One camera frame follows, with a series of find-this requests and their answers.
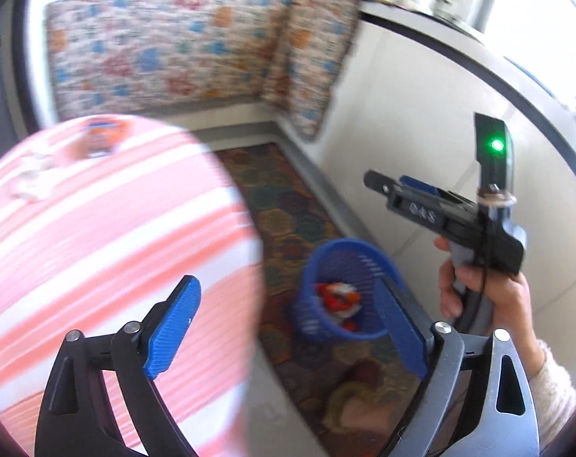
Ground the orange white snack bag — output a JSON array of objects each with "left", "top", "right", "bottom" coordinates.
[{"left": 315, "top": 282, "right": 362, "bottom": 332}]

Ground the person's right forearm sleeve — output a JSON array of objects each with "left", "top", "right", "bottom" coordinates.
[{"left": 530, "top": 339, "right": 576, "bottom": 450}]

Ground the blue plastic trash basket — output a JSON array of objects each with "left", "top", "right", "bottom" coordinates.
[{"left": 293, "top": 238, "right": 405, "bottom": 344}]

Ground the person's right hand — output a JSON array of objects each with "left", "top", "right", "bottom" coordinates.
[{"left": 433, "top": 236, "right": 546, "bottom": 377}]

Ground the patterned floor rug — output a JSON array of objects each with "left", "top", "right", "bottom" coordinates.
[{"left": 217, "top": 144, "right": 417, "bottom": 456}]

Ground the patterned blanket side panel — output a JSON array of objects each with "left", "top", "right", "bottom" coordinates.
[{"left": 262, "top": 0, "right": 360, "bottom": 141}]

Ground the pink striped tablecloth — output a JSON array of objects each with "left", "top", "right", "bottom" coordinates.
[{"left": 0, "top": 116, "right": 264, "bottom": 456}]

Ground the patterned fu blanket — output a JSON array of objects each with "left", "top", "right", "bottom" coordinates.
[{"left": 45, "top": 0, "right": 291, "bottom": 120}]

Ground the orange crushed soda can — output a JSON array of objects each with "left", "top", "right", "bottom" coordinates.
[{"left": 67, "top": 116, "right": 130, "bottom": 160}]

